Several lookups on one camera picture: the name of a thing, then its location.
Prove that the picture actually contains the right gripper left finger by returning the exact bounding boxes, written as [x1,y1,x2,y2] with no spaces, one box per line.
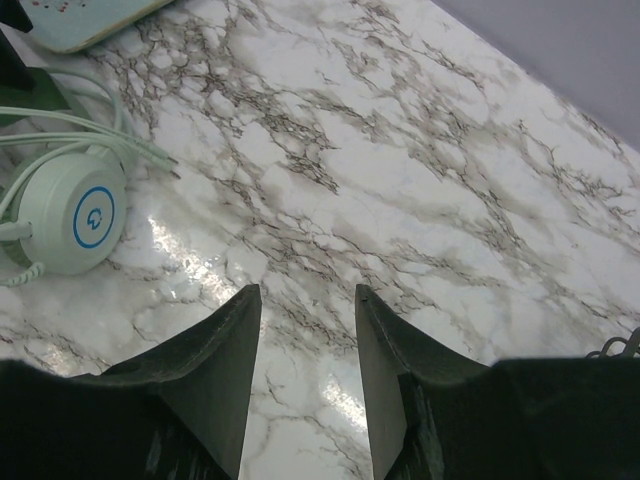
[1,285,261,479]

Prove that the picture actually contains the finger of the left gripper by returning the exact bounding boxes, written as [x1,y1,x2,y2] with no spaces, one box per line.
[0,0,35,91]

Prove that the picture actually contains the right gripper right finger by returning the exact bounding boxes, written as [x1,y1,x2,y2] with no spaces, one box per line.
[355,285,639,479]

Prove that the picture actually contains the mint green wired headphones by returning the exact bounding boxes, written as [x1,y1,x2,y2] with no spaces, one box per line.
[1,67,176,288]

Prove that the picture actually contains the mint green rectangular tray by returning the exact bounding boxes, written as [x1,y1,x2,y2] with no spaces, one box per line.
[20,0,172,54]

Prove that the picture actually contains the black wire dish rack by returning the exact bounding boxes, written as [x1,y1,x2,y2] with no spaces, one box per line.
[586,328,640,359]

